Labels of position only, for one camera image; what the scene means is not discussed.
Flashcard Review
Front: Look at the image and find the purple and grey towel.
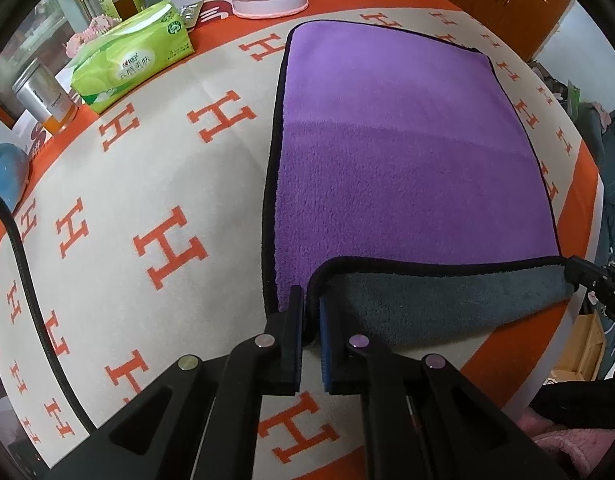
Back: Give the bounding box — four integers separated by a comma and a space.
262, 20, 575, 347

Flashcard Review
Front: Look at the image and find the orange H-pattern tablecloth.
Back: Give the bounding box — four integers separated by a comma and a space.
0, 0, 603, 467

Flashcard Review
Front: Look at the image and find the blue ceramic pot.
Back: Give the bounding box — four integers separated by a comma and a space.
0, 140, 30, 212

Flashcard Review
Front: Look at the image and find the silver metal tin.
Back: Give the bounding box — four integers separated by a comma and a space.
12, 58, 77, 136

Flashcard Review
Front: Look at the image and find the green tissue pack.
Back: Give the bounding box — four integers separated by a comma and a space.
70, 0, 194, 113

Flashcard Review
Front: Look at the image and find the blister pill pack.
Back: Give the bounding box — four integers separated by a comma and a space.
179, 2, 202, 29

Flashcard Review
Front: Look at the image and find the pink flower ornament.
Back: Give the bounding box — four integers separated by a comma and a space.
65, 14, 121, 58

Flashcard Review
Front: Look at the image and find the black cable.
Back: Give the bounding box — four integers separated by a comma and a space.
0, 186, 99, 436

